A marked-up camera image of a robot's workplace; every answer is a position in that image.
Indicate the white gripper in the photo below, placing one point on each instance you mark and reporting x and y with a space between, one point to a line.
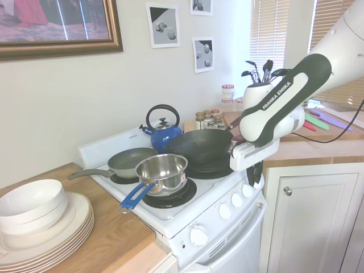
247 156

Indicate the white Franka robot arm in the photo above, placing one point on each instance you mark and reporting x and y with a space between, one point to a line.
256 125

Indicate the white electric stove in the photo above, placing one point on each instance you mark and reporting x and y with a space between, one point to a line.
176 216

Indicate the silver cabinet knob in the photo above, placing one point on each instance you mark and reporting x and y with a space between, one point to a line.
287 191

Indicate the glass salt shaker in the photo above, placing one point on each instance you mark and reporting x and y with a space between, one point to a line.
210 125

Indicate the red knife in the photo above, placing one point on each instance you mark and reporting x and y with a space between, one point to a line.
309 126

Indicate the red lid glass jar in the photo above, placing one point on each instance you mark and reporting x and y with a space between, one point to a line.
227 105
240 100
228 92

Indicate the white door cabinet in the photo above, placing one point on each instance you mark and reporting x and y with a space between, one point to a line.
312 221

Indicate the white utensil holder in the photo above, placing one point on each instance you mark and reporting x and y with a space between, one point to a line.
254 95

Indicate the white oven door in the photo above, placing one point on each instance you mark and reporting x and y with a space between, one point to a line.
233 250

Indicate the wooden cutting board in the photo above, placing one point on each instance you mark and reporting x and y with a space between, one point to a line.
324 133

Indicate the green knife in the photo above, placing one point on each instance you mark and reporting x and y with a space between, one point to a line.
317 120

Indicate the large white oven knob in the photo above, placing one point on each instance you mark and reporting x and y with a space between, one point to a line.
199 235

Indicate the purple knife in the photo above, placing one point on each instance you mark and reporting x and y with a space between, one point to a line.
332 119

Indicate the black kitchen utensil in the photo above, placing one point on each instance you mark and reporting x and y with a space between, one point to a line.
246 73
251 64
277 74
268 66

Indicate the grey frying pan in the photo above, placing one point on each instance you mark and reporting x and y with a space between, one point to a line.
130 160

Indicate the grey shapes print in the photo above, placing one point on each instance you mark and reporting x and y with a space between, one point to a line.
203 55
202 5

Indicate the wooden window blind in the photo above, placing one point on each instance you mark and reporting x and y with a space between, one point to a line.
321 22
267 34

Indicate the grey cube and stone print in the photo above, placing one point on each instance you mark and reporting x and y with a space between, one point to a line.
163 25

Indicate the white bowl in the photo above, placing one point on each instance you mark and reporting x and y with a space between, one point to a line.
31 196
42 221

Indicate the gold framed painting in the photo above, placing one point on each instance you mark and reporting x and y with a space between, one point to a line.
42 20

